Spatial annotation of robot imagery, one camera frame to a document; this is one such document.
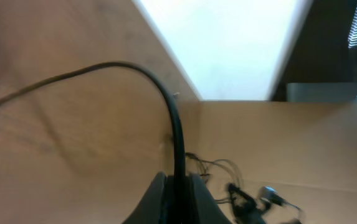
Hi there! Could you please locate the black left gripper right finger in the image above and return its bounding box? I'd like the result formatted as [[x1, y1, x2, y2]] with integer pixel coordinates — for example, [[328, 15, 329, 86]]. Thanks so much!
[[188, 173, 231, 224]]

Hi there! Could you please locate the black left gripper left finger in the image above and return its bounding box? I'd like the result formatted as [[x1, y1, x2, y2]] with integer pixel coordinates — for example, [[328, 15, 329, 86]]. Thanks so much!
[[123, 172, 166, 224]]

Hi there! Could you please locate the black USB cable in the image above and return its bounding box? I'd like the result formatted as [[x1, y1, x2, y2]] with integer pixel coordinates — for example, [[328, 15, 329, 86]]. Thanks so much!
[[0, 60, 188, 224]]

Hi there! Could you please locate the cardboard piece at edge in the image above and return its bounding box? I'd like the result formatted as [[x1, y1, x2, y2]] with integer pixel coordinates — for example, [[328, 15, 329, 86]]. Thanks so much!
[[198, 101, 357, 223]]

